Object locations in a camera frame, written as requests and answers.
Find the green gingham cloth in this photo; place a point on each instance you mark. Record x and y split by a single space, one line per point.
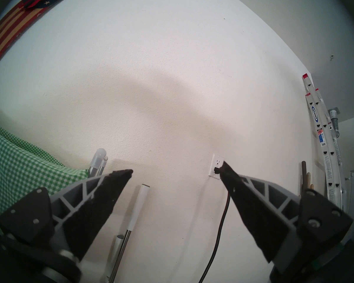
17 167

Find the grey conduit pipe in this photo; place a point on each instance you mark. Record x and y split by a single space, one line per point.
334 120

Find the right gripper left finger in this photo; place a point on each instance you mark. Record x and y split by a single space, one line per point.
85 214

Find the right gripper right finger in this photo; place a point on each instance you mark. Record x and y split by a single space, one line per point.
262 217

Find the light wooden board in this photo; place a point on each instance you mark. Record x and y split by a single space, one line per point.
308 182

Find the white capped metal pole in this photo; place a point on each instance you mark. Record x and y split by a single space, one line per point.
138 205

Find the aluminium extension ladder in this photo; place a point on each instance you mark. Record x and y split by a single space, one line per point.
324 144

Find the white wall outlet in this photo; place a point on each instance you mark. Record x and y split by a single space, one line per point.
214 161

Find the red tan striped flag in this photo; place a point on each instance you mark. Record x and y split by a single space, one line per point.
6 29

